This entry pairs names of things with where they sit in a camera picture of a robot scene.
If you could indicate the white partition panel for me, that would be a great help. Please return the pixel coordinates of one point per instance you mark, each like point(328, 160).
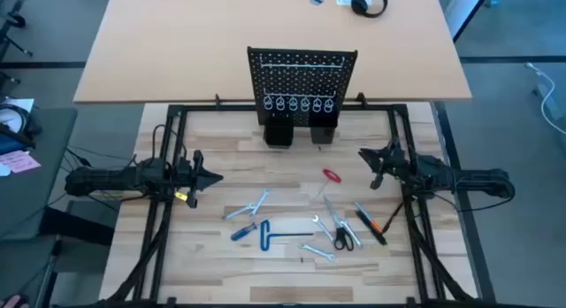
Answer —
point(457, 7)

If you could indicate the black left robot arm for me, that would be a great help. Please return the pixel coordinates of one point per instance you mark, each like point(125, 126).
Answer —
point(110, 179)

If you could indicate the pink sticky notes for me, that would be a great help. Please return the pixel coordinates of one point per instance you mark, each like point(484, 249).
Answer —
point(20, 162)

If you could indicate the beige desk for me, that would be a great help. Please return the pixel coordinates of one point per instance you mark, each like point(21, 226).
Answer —
point(177, 47)

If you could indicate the grey power strip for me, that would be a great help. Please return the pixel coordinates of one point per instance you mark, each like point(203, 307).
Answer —
point(548, 102)

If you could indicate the black box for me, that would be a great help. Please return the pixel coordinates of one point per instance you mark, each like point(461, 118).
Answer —
point(75, 226)

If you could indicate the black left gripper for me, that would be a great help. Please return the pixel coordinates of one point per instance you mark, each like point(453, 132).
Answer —
point(194, 179)

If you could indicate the person's hand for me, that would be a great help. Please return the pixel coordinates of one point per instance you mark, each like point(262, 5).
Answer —
point(13, 301)

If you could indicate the black aluminium rig frame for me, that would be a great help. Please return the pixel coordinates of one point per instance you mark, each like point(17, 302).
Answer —
point(221, 108)

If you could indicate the grey orange utility knife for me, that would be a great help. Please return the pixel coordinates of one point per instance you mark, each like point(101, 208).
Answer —
point(367, 216)

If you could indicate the grey table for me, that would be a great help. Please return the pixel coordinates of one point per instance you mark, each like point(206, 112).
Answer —
point(26, 197)

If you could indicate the large black pegboard bin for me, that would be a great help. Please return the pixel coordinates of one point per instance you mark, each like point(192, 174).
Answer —
point(278, 133)

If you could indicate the black perforated pegboard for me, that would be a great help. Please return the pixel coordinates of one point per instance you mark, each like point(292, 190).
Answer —
point(300, 80)

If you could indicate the white paper sheet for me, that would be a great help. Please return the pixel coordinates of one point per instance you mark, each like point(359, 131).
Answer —
point(20, 103)

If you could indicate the white multi-hook rail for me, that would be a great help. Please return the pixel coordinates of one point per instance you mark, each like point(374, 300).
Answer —
point(300, 65)

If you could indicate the black headphones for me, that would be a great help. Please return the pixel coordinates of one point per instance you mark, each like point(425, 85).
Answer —
point(360, 5)

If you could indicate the black chair base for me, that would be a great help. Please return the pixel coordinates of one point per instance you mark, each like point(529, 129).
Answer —
point(15, 20)

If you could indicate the yellow tag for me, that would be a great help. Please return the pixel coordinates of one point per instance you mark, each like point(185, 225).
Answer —
point(181, 196)

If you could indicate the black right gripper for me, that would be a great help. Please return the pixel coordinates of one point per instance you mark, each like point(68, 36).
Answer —
point(393, 164)

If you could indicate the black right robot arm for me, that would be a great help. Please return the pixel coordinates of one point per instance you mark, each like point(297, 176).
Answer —
point(464, 179)

